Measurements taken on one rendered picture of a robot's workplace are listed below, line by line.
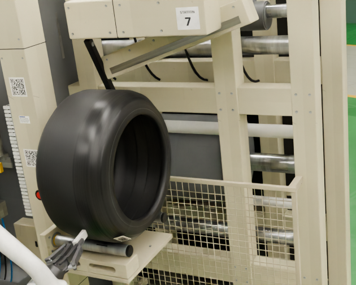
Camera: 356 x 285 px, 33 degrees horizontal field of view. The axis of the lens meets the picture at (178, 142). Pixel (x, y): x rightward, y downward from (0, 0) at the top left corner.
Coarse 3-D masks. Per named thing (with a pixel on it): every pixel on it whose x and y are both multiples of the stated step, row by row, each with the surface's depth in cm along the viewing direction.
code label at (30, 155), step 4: (24, 152) 240; (28, 152) 239; (32, 152) 238; (36, 152) 237; (28, 156) 240; (32, 156) 239; (36, 156) 238; (28, 160) 241; (32, 160) 240; (28, 164) 241; (32, 164) 240
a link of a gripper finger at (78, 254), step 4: (80, 248) 210; (76, 252) 208; (80, 252) 210; (76, 256) 206; (80, 256) 209; (72, 260) 205; (76, 260) 206; (72, 264) 203; (76, 264) 206; (76, 268) 204
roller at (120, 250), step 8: (56, 240) 238; (64, 240) 237; (88, 240) 233; (96, 240) 232; (88, 248) 232; (96, 248) 230; (104, 248) 228; (112, 248) 227; (120, 248) 225; (128, 248) 224; (128, 256) 225
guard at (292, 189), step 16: (176, 176) 263; (208, 192) 258; (176, 208) 269; (288, 208) 244; (160, 224) 276; (208, 224) 264; (192, 240) 271; (288, 240) 249; (208, 256) 270; (272, 256) 255; (144, 272) 290; (176, 272) 281; (192, 272) 277; (288, 272) 254
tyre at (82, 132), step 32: (96, 96) 221; (128, 96) 222; (64, 128) 212; (96, 128) 208; (128, 128) 257; (160, 128) 239; (64, 160) 208; (96, 160) 205; (128, 160) 262; (160, 160) 254; (64, 192) 210; (96, 192) 206; (128, 192) 258; (160, 192) 243; (64, 224) 220; (96, 224) 212; (128, 224) 221
